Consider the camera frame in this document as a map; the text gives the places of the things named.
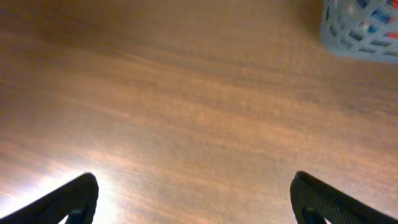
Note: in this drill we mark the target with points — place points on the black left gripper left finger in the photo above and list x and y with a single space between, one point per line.
75 201

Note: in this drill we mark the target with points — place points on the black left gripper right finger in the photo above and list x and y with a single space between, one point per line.
314 201

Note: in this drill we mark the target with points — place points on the blue Kleenex tissue pack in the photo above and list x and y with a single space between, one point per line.
374 15

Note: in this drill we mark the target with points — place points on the grey plastic basket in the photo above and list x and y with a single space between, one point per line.
340 33

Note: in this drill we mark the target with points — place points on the orange spaghetti packet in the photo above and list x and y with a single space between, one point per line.
392 33

